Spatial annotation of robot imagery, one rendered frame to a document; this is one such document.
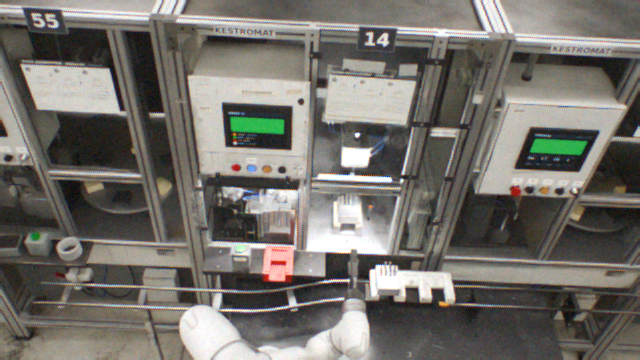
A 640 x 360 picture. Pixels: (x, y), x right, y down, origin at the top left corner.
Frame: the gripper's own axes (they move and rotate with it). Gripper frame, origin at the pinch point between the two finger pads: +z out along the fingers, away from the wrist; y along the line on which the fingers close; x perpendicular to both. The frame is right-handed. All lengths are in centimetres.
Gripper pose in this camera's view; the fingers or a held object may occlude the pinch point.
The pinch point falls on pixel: (352, 260)
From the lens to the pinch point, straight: 229.9
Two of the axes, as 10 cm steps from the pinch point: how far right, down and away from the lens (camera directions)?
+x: -10.0, -0.5, -0.2
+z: 0.2, -7.0, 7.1
